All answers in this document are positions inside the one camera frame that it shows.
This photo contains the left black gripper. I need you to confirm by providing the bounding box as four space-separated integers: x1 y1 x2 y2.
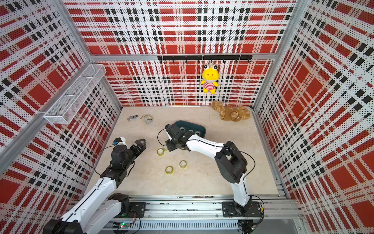
123 138 146 170

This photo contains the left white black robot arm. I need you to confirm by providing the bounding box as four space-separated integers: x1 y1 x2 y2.
42 137 147 234

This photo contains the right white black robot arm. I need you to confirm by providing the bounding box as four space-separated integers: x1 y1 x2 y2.
165 123 252 213

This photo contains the teal plastic storage box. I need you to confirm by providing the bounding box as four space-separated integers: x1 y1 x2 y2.
175 121 206 138

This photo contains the brown plush bear toy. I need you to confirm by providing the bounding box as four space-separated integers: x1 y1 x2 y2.
211 101 250 122

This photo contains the yellow frog plush toy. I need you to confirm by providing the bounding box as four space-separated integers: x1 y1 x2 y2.
201 64 219 94

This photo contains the small green circuit board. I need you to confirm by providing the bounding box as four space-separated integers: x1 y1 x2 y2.
113 222 132 230

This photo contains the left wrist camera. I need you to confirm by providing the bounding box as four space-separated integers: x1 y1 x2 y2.
113 136 126 146

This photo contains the small metal blue keychain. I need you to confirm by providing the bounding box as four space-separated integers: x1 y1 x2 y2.
127 115 138 121

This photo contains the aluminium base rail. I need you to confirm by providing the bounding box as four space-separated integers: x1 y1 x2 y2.
102 195 308 234

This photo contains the black hook rail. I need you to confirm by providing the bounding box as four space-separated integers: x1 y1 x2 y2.
157 55 253 62

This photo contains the white wire mesh basket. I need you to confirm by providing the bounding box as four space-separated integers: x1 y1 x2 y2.
44 63 106 124

